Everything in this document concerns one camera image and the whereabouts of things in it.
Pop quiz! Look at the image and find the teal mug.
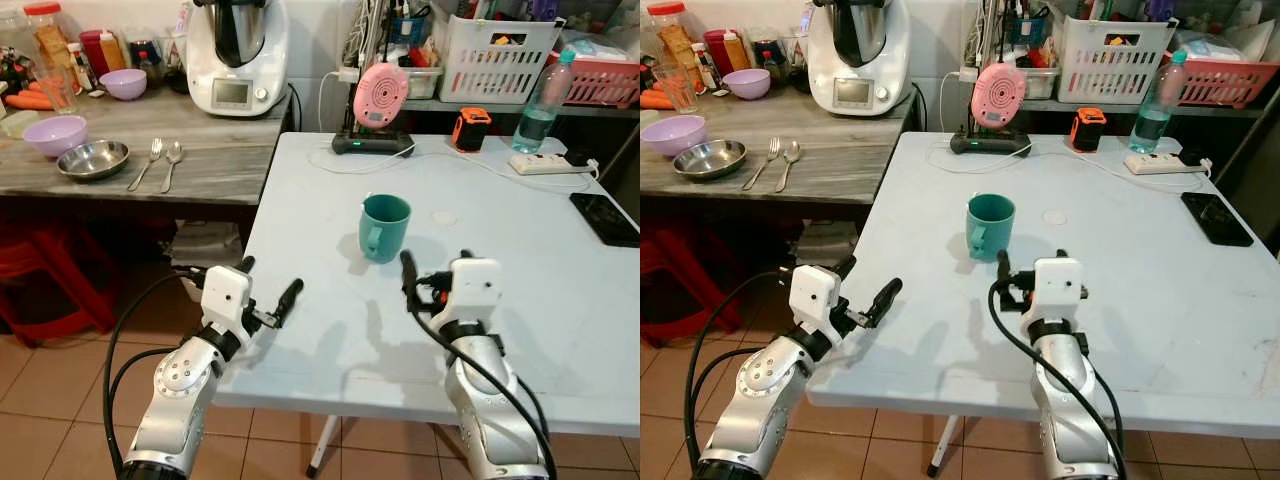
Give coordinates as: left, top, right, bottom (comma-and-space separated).
359, 193, 413, 265
965, 193, 1017, 263

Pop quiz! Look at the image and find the white power strip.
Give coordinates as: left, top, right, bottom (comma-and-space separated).
1124, 150, 1213, 178
509, 150, 599, 178

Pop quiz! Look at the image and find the black stand base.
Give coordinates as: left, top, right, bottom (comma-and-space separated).
332, 130, 416, 158
950, 130, 1033, 158

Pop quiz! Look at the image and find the orange and black device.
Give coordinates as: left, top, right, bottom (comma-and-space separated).
1069, 107, 1109, 153
450, 107, 492, 153

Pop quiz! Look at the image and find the steel spoon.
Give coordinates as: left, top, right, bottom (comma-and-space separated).
774, 139, 803, 194
160, 140, 185, 195

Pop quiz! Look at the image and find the steel fork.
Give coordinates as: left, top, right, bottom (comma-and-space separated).
741, 136, 782, 193
127, 137, 165, 193

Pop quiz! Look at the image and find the black smartphone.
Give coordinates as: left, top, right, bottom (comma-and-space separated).
1180, 191, 1255, 248
569, 192, 641, 248

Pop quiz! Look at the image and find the white table leg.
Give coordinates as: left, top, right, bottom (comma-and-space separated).
925, 415, 961, 478
305, 415, 341, 478

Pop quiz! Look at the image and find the clear water bottle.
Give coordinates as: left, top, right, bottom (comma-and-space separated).
511, 50, 577, 155
1128, 50, 1188, 155

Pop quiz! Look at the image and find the pink round fan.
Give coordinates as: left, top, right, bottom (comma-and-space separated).
352, 62, 410, 131
970, 62, 1028, 131

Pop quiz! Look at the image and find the red plastic stool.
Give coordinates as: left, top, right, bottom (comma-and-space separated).
640, 235, 738, 347
0, 225, 121, 347

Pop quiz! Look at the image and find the clear plastic container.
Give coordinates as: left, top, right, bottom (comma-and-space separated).
1020, 65, 1063, 99
400, 65, 444, 99

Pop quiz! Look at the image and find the round steel dish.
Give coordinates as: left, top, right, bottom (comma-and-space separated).
56, 139, 131, 183
672, 138, 748, 182

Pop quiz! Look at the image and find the white kitchen machine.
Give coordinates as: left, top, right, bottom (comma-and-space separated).
807, 0, 912, 117
185, 0, 291, 119

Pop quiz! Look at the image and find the white plastic basket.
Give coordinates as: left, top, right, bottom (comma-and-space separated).
1057, 15, 1179, 105
438, 15, 564, 105

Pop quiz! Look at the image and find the small purple plastic bowl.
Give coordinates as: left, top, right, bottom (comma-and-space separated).
722, 67, 772, 101
100, 68, 148, 101

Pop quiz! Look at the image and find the large purple plastic bowl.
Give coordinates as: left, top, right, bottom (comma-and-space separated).
22, 115, 89, 159
641, 114, 708, 158

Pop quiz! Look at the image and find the jar with blue label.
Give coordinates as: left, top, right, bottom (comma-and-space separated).
128, 40, 166, 87
750, 40, 791, 87

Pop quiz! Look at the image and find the red plastic basket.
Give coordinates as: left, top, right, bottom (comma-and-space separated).
545, 52, 641, 109
1165, 55, 1280, 109

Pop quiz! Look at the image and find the clear drinking glass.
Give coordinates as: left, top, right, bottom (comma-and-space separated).
655, 63, 700, 114
35, 65, 79, 114

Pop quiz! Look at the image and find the small white-capped bottle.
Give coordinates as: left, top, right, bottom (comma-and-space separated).
690, 43, 717, 91
68, 43, 98, 93

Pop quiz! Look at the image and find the red plastic canister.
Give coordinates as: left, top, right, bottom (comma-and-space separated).
79, 30, 109, 77
703, 28, 734, 75

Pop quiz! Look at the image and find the cracker jar with red lid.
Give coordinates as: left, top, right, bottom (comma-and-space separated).
645, 1, 701, 76
22, 2, 76, 76

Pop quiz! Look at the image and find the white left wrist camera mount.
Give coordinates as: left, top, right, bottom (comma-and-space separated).
199, 264, 252, 333
788, 264, 842, 337

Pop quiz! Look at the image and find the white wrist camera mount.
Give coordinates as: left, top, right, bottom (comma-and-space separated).
199, 264, 252, 333
1032, 257, 1090, 327
446, 257, 504, 327
788, 264, 842, 337

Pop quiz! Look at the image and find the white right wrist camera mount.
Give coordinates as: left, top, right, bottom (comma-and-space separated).
1032, 257, 1090, 327
446, 257, 504, 327

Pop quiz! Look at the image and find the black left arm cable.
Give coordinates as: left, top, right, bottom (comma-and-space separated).
102, 268, 206, 479
682, 268, 796, 477

